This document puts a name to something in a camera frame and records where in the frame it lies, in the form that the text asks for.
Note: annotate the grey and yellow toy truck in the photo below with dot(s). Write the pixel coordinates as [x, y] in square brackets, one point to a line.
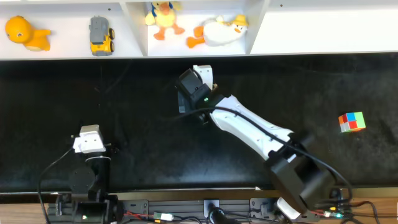
[99, 28]

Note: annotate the many-coloured puzzle cube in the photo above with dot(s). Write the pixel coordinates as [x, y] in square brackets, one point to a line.
[351, 123]

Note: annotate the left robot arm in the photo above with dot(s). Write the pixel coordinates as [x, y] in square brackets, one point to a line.
[81, 180]

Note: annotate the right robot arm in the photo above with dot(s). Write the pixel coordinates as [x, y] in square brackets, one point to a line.
[248, 127]

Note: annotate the white plush duck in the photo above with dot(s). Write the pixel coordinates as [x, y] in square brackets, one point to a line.
[220, 32]

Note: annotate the yellow plush duck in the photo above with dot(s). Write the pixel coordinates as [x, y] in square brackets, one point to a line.
[166, 18]

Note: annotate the white shelf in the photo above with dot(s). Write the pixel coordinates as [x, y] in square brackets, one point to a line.
[311, 34]

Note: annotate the yellow rubber duck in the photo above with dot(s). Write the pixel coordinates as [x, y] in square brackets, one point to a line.
[18, 31]

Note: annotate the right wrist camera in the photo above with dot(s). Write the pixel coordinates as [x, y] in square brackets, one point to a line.
[205, 74]

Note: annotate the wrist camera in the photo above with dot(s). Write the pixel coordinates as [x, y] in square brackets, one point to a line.
[90, 140]
[205, 74]

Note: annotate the mounting rail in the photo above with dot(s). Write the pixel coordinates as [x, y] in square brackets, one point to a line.
[186, 208]

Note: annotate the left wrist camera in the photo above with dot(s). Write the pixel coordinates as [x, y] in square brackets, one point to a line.
[90, 140]

